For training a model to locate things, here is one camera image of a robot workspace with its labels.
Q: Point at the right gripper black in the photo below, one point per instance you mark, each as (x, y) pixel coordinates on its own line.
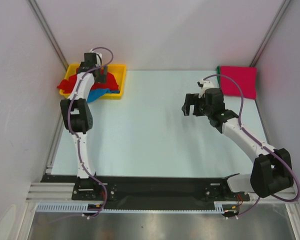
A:
(190, 101)

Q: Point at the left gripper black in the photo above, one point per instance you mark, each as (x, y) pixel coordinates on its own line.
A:
(101, 79)

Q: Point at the red t shirt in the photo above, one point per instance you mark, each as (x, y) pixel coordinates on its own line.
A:
(67, 85)

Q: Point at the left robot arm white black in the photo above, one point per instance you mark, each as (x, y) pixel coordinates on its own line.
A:
(78, 120)

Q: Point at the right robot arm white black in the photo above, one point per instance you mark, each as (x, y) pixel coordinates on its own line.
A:
(271, 171)

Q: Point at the yellow plastic tray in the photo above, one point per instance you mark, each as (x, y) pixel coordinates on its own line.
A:
(118, 70)

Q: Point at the blue t shirt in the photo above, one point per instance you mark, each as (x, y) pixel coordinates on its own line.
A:
(98, 93)

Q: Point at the folded magenta t shirt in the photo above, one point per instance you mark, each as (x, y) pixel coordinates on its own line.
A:
(244, 76)

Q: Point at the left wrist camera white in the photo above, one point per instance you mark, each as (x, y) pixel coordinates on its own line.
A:
(98, 57)

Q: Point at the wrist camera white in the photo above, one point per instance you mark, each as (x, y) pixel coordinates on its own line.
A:
(204, 85)
(98, 57)

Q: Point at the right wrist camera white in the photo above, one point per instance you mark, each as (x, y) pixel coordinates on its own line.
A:
(204, 85)

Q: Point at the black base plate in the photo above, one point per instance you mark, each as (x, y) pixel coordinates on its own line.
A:
(134, 193)

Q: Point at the aluminium frame rail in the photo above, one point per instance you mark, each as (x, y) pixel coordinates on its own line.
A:
(51, 188)

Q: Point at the grey slotted cable duct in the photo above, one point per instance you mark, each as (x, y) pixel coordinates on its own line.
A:
(91, 208)

